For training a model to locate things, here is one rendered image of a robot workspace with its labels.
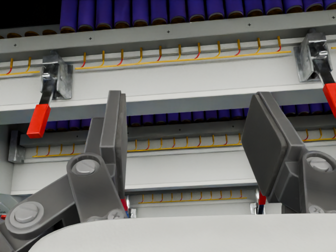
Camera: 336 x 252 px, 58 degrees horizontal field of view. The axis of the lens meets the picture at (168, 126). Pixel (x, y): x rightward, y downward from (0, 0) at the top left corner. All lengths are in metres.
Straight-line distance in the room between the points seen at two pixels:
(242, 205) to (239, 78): 0.39
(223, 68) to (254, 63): 0.03
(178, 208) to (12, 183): 0.32
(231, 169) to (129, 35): 0.26
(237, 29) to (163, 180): 0.26
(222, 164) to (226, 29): 0.23
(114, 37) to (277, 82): 0.17
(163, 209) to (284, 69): 0.42
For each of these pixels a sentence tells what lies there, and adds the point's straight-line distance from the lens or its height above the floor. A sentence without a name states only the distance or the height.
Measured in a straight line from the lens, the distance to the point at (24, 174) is 0.56.
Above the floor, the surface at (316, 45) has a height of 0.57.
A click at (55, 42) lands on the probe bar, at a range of 0.35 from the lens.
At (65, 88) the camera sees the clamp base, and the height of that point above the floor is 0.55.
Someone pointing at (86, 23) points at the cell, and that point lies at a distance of 0.36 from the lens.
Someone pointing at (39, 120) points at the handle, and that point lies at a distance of 0.30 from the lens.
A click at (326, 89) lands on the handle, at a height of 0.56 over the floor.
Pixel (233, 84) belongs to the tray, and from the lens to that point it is 0.32.
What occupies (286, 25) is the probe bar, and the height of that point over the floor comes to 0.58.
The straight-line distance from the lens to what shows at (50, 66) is 0.34.
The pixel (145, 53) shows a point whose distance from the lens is 0.34.
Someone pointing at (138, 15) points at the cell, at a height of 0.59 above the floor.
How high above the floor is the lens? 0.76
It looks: 51 degrees down
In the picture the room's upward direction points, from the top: 9 degrees counter-clockwise
